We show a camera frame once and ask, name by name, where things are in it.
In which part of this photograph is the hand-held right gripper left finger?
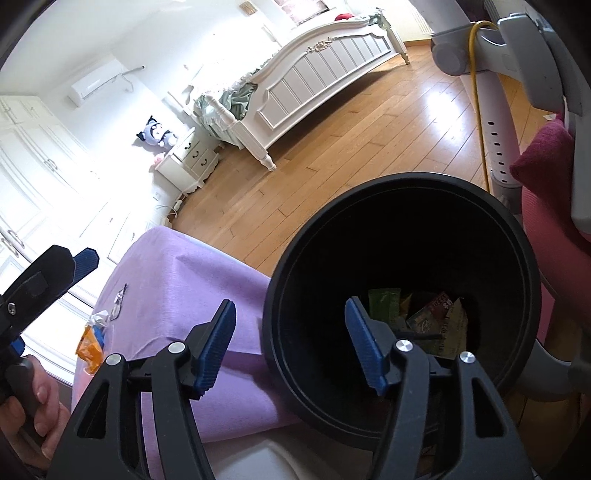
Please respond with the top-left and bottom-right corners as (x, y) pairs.
(46, 299), (238, 480)

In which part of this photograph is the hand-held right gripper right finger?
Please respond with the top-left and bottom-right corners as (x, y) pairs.
(345, 296), (527, 480)

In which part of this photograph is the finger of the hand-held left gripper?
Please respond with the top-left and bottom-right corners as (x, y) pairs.
(0, 246), (100, 333)

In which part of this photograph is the black trash bin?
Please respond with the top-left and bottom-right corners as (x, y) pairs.
(262, 172), (542, 450)

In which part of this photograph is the blue green printed carton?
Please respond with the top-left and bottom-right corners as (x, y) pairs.
(406, 291), (469, 358)

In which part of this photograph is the person's left hand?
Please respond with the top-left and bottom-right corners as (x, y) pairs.
(0, 355), (72, 472)

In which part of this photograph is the purple tablecloth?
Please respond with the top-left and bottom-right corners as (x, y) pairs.
(76, 226), (305, 462)

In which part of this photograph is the orange plastic packet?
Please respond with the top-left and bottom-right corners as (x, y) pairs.
(75, 323), (106, 374)

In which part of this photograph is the white wardrobe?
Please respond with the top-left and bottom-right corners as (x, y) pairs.
(0, 95), (153, 384)

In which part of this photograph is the purple plush toy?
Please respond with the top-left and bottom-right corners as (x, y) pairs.
(136, 115), (180, 149)

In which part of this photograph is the cream nightstand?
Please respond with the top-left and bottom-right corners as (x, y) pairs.
(154, 129), (221, 193)

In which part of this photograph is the white air conditioner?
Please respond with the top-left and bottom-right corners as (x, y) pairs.
(67, 58), (127, 106)

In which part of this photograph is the magenta cloth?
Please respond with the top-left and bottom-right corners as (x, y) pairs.
(510, 115), (578, 190)

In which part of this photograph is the white bed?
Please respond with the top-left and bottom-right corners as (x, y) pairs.
(191, 7), (411, 172)

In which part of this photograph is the grey pink desk chair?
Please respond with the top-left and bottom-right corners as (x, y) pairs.
(431, 0), (591, 480)

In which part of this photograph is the yellow cable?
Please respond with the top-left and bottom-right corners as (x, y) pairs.
(468, 21), (502, 195)

